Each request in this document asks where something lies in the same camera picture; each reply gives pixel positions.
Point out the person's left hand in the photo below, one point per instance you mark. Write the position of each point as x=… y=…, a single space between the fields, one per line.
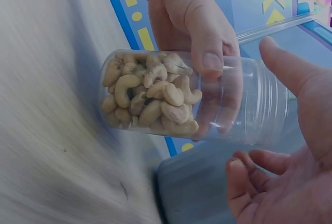
x=179 y=14

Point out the person's right hand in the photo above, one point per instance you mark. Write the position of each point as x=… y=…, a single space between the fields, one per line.
x=298 y=182

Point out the person's left fingers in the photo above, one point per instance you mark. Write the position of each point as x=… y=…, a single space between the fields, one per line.
x=228 y=104

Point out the person's right thumb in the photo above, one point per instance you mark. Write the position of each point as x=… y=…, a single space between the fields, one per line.
x=288 y=71

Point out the person's right fingers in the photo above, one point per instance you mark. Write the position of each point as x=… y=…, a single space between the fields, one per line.
x=246 y=182

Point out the person's left thumb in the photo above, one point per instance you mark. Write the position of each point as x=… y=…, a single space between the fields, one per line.
x=205 y=45

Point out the clear plastic jar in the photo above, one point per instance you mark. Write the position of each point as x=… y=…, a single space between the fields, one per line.
x=233 y=120

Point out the blue plastic tray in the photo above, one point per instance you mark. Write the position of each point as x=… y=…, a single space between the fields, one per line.
x=192 y=195

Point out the pile of cashew nuts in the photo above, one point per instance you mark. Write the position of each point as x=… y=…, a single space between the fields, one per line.
x=147 y=97

